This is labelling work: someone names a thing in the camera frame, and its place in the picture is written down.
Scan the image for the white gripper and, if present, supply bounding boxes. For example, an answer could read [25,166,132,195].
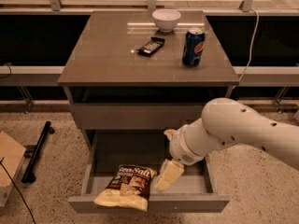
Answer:
[153,125,204,192]

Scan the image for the brown sea salt chip bag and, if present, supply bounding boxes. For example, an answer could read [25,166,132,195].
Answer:
[94,164,156,212]

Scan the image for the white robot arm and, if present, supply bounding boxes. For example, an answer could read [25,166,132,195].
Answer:
[154,98,299,192]

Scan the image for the grey drawer cabinet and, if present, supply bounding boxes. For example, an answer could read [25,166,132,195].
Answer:
[58,11,238,146]

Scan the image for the closed grey top drawer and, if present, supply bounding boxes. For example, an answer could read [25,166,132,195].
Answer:
[70,104,204,130]

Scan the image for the blue Pepsi can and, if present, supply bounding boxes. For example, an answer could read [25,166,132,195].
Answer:
[182,27,206,67]

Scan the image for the white ceramic bowl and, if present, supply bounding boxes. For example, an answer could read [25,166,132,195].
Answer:
[152,9,181,32]

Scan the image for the black metal bar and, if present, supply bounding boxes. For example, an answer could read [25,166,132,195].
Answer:
[21,121,54,183]

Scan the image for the cardboard box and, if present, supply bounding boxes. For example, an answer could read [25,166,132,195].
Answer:
[0,131,25,207]

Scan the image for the white cable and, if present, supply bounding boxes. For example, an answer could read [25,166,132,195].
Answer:
[237,7,260,81]

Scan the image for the black cable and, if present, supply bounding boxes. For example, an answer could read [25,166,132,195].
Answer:
[0,156,39,224]

